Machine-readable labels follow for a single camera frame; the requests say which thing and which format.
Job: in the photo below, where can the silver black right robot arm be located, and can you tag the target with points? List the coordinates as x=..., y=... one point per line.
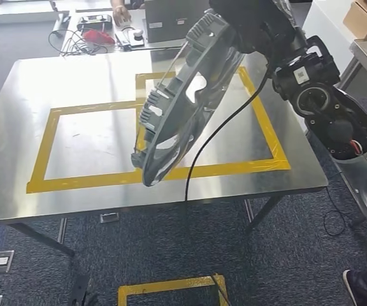
x=346, y=126

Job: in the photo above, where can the silver plastic wheel hubcap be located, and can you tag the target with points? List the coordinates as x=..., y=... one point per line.
x=177, y=110

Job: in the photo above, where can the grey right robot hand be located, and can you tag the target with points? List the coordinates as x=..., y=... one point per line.
x=285, y=12

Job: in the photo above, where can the yellow table tape rectangle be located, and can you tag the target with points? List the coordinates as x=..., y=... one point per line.
x=265, y=126
x=42, y=160

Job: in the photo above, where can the white flat device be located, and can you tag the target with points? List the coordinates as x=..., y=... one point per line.
x=126, y=40

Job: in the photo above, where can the grey metal case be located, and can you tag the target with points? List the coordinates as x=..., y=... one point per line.
x=174, y=21

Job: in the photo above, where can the stainless steel workbench table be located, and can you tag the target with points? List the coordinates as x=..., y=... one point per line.
x=11, y=169

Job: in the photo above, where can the grey desk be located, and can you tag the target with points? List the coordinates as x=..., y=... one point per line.
x=137, y=19

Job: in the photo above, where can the open silver floor socket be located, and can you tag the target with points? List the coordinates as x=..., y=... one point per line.
x=109, y=217

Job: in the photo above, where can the brown cardboard box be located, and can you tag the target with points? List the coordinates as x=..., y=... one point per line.
x=365, y=21

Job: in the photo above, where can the red pouch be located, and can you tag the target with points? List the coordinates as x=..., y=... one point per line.
x=99, y=37

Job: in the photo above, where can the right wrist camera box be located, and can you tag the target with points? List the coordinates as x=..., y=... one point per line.
x=243, y=17

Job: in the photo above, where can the white computer mouse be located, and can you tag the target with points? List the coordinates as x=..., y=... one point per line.
x=138, y=33

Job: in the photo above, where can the black handheld controller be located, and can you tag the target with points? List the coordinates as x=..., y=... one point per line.
x=94, y=22

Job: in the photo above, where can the white long bench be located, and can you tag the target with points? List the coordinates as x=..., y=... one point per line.
x=11, y=10

